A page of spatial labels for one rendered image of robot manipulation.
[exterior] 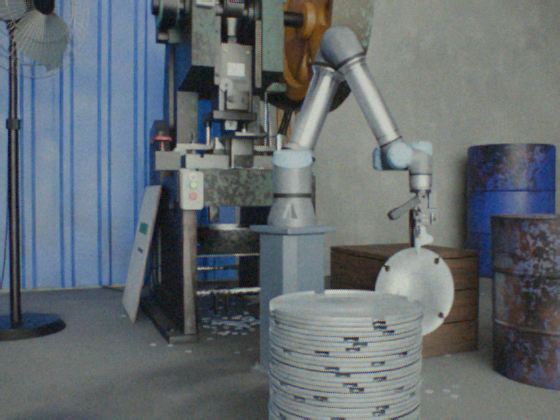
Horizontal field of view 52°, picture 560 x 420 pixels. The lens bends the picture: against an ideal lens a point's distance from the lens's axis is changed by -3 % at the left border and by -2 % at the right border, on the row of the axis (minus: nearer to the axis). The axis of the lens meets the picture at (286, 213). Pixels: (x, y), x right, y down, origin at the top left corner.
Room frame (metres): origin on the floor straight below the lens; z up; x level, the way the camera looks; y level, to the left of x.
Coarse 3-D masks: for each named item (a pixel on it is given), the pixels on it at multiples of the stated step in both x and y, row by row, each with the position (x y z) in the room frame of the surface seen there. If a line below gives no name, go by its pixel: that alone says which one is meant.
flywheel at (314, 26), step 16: (288, 0) 2.85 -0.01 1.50; (304, 0) 2.67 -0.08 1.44; (320, 0) 2.51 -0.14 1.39; (304, 16) 2.58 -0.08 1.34; (320, 16) 2.52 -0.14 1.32; (288, 32) 2.86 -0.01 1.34; (304, 32) 2.59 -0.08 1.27; (320, 32) 2.51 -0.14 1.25; (288, 48) 2.86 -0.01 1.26; (304, 48) 2.67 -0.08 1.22; (288, 64) 2.86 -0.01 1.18; (304, 64) 2.70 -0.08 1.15; (288, 80) 2.79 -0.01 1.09; (304, 80) 2.67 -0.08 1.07; (288, 96) 2.76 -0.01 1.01; (304, 96) 2.59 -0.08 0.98
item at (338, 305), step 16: (272, 304) 1.12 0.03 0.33; (288, 304) 1.12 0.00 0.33; (304, 304) 1.12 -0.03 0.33; (320, 304) 1.09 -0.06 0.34; (336, 304) 1.09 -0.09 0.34; (352, 304) 1.09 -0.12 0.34; (368, 304) 1.08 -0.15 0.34; (384, 304) 1.12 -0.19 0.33; (400, 304) 1.11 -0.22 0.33; (416, 304) 1.11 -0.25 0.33; (320, 320) 0.98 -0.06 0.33; (336, 320) 0.97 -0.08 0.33; (352, 320) 0.96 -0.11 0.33; (368, 320) 0.97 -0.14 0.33; (384, 320) 0.97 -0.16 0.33
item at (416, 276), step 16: (400, 256) 1.86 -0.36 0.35; (416, 256) 1.87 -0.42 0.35; (432, 256) 1.89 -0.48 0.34; (384, 272) 1.84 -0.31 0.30; (400, 272) 1.86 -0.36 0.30; (416, 272) 1.87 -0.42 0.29; (432, 272) 1.89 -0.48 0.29; (448, 272) 1.91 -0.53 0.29; (384, 288) 1.84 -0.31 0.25; (400, 288) 1.85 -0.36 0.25; (416, 288) 1.87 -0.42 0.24; (432, 288) 1.89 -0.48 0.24; (448, 288) 1.91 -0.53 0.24; (432, 304) 1.89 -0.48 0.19; (448, 304) 1.91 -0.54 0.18; (432, 320) 1.89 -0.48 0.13
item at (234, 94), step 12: (228, 48) 2.41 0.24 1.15; (240, 48) 2.43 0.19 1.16; (252, 48) 2.45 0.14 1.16; (228, 60) 2.41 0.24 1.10; (240, 60) 2.43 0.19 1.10; (252, 60) 2.45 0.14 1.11; (228, 72) 2.41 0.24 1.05; (240, 72) 2.43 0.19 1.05; (252, 72) 2.45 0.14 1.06; (228, 84) 2.39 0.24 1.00; (240, 84) 2.43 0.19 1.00; (216, 96) 2.42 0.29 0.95; (228, 96) 2.38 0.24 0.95; (240, 96) 2.40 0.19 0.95; (216, 108) 2.42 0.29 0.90; (228, 108) 2.38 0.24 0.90; (240, 108) 2.40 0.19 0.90
